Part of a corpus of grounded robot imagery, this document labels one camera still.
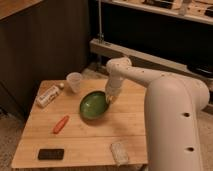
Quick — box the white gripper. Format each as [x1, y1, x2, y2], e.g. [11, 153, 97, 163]
[105, 77, 124, 103]

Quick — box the green ceramic bowl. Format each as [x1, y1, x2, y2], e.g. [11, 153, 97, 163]
[79, 91, 109, 120]

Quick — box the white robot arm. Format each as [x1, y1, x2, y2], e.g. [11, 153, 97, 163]
[105, 57, 210, 171]

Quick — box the translucent plastic cup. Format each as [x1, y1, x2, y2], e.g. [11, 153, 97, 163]
[66, 72, 83, 93]

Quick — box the orange carrot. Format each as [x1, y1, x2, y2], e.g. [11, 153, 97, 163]
[53, 116, 69, 134]

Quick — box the white plastic bottle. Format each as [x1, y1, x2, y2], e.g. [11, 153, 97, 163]
[36, 83, 64, 108]

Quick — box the metal shelf rack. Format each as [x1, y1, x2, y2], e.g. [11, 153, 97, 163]
[89, 0, 213, 114]

